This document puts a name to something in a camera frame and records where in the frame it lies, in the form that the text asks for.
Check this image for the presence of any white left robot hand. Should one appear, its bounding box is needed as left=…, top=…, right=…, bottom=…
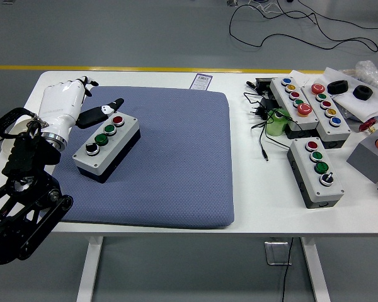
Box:
left=37, top=75, right=125, bottom=141

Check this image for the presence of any grey four-button control box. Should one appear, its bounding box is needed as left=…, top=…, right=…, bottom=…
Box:
left=72, top=113, right=142, bottom=184
left=286, top=137, right=346, bottom=210

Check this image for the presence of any five-button box blue-end button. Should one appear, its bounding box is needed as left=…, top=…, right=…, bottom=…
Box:
left=270, top=76, right=319, bottom=140

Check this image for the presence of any five-button box large red mushroom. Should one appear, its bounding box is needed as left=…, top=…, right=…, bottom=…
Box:
left=302, top=83, right=352, bottom=149

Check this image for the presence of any cream shallow dish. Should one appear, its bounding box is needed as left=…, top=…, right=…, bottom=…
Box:
left=1, top=116, right=31, bottom=155

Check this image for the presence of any blue-grey padded mat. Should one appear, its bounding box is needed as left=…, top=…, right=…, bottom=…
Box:
left=50, top=86, right=235, bottom=230

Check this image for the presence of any purple and white label card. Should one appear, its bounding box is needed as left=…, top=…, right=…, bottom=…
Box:
left=190, top=74, right=214, bottom=91

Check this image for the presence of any white table leg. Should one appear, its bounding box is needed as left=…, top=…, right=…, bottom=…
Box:
left=301, top=236, right=331, bottom=302
left=76, top=235, right=104, bottom=302

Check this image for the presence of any small black device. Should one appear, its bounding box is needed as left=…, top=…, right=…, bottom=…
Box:
left=246, top=77, right=275, bottom=94

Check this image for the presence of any light green cylinder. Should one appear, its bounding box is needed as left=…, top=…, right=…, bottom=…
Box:
left=266, top=108, right=291, bottom=137

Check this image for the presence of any white paper sheet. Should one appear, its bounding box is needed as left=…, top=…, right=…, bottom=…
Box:
left=290, top=69, right=327, bottom=87

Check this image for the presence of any metal floor socket plate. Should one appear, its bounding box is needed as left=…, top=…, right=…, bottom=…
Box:
left=264, top=240, right=293, bottom=266

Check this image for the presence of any white foam sheet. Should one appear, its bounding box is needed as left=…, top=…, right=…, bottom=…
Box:
left=323, top=67, right=378, bottom=120

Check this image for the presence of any red knob part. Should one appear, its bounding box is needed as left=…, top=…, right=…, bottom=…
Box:
left=358, top=118, right=377, bottom=133

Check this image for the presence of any bubble wrap bag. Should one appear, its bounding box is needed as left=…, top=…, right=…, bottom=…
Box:
left=354, top=60, right=378, bottom=92

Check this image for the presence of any grey block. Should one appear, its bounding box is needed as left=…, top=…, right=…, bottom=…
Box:
left=346, top=128, right=378, bottom=184

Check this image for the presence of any black floor cable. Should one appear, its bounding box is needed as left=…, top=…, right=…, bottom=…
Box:
left=229, top=3, right=378, bottom=53

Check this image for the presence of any black power adapter with cord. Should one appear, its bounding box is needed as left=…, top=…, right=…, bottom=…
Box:
left=243, top=91, right=303, bottom=163

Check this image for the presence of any black foam ring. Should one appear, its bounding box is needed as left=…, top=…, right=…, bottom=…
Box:
left=352, top=85, right=373, bottom=101
left=326, top=80, right=350, bottom=94

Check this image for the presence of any black cable under table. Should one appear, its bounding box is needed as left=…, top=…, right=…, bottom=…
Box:
left=282, top=236, right=294, bottom=302

